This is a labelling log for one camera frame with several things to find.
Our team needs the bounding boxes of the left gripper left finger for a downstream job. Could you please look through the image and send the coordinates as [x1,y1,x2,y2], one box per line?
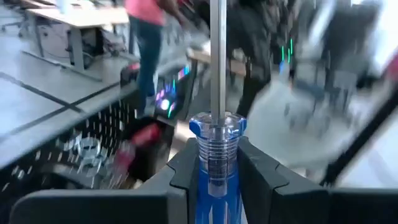
[9,138,200,224]

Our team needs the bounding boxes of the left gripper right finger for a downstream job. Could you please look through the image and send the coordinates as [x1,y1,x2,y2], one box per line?
[237,136,398,224]

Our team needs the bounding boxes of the red clear screwdriver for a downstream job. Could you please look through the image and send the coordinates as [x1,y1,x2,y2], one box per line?
[114,122,163,175]

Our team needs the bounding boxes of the black pegboard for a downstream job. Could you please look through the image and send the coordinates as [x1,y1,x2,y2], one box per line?
[0,89,175,200]

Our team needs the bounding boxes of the small blue screwdriver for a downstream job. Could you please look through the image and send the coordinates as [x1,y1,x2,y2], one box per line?
[188,0,248,224]

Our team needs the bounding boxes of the person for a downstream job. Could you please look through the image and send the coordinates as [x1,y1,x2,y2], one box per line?
[123,0,189,116]

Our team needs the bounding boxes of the light wood top desk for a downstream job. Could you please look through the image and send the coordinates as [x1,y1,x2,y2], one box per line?
[25,4,131,74]

